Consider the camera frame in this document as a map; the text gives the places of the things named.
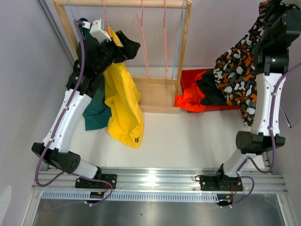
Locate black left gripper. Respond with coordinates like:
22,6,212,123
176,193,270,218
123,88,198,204
95,31,140,75

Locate pink wire hanger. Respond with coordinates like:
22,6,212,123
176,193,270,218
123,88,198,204
163,0,168,79

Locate orange camouflage shorts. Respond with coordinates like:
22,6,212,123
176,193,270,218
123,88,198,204
213,0,273,126

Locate light blue wire hanger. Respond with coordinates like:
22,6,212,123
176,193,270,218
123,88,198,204
171,0,187,79

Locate dark navy shorts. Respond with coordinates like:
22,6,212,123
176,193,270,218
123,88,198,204
196,69,227,105

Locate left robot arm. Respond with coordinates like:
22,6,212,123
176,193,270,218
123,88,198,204
32,31,141,188

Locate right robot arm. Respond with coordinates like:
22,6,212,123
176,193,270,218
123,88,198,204
214,0,301,190

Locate pink hanger with yellow shorts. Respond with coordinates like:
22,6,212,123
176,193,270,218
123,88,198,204
102,0,111,34

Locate yellow shorts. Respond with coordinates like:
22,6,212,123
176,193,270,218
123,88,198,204
103,25,144,149

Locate green shorts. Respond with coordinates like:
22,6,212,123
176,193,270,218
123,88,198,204
77,17,112,131

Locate blue hanger with green shorts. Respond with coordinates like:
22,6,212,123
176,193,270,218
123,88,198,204
67,0,76,19

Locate wooden clothes rack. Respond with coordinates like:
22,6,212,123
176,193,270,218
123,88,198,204
53,0,192,114

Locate red plastic bin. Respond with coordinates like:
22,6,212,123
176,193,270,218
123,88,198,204
181,68,239,112

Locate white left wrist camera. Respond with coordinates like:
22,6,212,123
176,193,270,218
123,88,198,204
82,18,112,43

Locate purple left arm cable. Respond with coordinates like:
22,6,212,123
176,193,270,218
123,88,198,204
34,19,113,208

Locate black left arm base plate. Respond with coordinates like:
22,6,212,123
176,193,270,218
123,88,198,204
75,173,117,189

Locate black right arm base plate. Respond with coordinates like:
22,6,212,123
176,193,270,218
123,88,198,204
199,175,243,192

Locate slotted cable duct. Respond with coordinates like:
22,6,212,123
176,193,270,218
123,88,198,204
41,190,219,203

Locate aluminium mounting rail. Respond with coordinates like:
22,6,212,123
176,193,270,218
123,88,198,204
32,166,287,195

